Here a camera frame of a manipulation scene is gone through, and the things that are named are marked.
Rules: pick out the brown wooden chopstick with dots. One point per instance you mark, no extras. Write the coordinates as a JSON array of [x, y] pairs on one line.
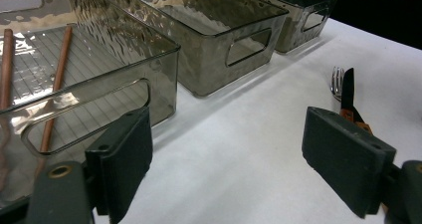
[[59, 71], [6, 68]]

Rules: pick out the smoky clear plastic bin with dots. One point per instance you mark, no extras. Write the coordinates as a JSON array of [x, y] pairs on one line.
[[205, 61], [159, 84], [295, 28]]

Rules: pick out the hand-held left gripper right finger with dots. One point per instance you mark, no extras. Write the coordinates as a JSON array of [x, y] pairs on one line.
[[345, 157]]

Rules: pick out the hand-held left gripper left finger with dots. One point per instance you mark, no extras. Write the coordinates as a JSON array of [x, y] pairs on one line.
[[126, 157]]

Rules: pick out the white table cover sheet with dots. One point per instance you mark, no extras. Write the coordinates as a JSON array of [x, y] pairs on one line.
[[249, 144]]

